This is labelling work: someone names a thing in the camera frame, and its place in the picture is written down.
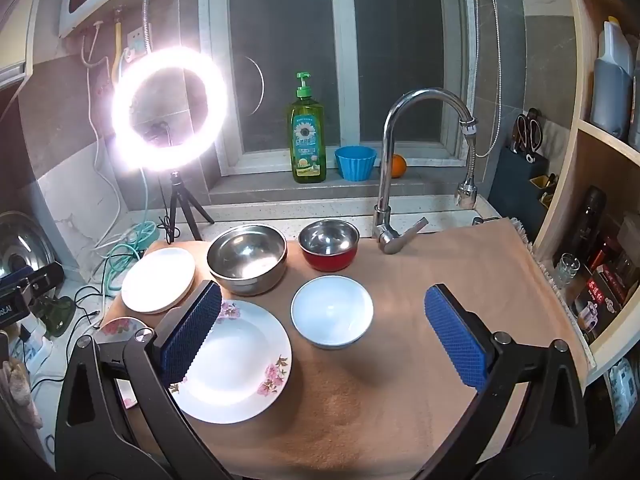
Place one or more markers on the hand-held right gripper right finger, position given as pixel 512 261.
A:
pixel 455 340

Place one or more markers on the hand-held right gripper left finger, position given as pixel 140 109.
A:
pixel 192 330

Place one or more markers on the large floral plate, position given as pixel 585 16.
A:
pixel 235 360

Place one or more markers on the plain white plate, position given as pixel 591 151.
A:
pixel 157 280

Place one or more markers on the small floral plate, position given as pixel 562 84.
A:
pixel 120 327

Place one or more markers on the large steel bowl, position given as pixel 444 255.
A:
pixel 247 260

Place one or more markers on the white ceramic bowl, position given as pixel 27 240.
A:
pixel 332 310

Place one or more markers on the red steel bowl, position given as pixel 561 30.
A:
pixel 327 245

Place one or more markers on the person's left hand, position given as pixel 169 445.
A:
pixel 17 390

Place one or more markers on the steel pot lid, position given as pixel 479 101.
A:
pixel 25 245

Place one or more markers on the white power strip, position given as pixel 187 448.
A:
pixel 35 347

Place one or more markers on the tan cloth mat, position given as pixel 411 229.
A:
pixel 400 400

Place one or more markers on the black tripod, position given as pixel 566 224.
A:
pixel 174 200

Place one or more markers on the small glass cup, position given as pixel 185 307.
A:
pixel 567 270

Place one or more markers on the red box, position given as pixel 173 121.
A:
pixel 602 300

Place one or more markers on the black knife block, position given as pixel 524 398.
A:
pixel 515 185

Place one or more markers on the dark bottle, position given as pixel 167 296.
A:
pixel 587 225

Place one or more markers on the orange fruit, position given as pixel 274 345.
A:
pixel 398 166

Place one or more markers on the chrome faucet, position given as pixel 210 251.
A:
pixel 387 160

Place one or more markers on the blue ribbed cup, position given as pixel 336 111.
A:
pixel 355 162

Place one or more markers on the green dish soap bottle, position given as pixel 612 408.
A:
pixel 307 145

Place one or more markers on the scissors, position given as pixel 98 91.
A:
pixel 529 132

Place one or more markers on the wooden shelf unit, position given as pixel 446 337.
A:
pixel 590 125

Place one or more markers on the dark liquid jug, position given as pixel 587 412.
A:
pixel 612 85

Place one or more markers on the window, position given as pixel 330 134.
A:
pixel 345 60

